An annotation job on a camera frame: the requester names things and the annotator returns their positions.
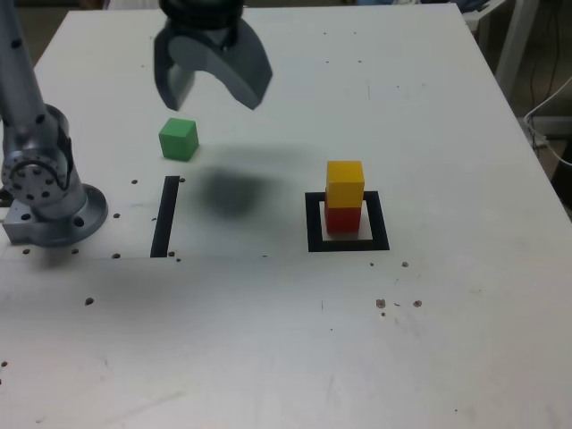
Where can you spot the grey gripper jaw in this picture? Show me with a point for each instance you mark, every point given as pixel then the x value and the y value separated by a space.
pixel 241 76
pixel 167 80

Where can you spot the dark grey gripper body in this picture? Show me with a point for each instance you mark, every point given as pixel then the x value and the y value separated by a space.
pixel 210 32

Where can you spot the green cube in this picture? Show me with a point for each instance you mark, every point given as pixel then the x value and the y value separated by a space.
pixel 179 140

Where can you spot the yellow cube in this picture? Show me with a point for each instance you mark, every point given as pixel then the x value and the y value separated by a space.
pixel 344 183

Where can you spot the red cube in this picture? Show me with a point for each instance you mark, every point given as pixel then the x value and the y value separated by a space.
pixel 342 221

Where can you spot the black tape square outline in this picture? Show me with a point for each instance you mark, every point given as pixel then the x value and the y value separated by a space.
pixel 313 223

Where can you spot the black tape strip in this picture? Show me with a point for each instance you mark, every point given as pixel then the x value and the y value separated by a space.
pixel 164 219

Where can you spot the white frame leg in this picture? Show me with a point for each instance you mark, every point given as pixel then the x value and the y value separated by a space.
pixel 514 40

